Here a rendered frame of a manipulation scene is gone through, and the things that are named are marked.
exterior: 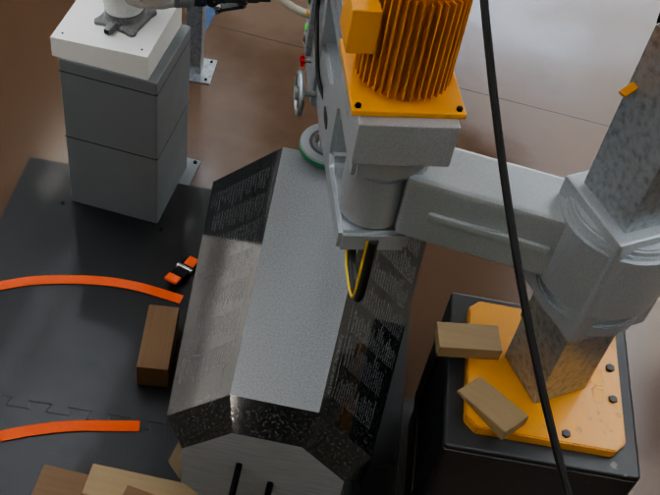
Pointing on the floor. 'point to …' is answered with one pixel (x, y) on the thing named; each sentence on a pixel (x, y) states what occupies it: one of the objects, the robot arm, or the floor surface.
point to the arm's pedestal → (129, 133)
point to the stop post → (201, 71)
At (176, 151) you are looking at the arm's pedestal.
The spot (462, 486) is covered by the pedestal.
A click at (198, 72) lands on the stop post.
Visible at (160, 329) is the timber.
